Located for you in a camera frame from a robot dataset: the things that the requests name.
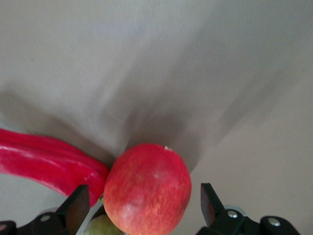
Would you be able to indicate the brown table cover cloth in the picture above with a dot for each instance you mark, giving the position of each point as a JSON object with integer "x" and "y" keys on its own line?
{"x": 171, "y": 61}

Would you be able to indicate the red pomegranate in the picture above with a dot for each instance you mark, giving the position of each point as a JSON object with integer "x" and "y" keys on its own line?
{"x": 146, "y": 191}

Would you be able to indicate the red chili pepper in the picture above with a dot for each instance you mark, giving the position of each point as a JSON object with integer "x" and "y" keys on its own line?
{"x": 44, "y": 159}

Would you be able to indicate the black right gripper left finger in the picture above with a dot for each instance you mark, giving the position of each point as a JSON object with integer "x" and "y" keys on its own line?
{"x": 75, "y": 210}

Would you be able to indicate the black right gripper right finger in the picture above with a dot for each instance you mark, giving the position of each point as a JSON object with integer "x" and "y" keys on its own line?
{"x": 212, "y": 210}

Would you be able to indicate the pink green peach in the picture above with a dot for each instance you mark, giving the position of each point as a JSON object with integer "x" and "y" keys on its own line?
{"x": 102, "y": 227}

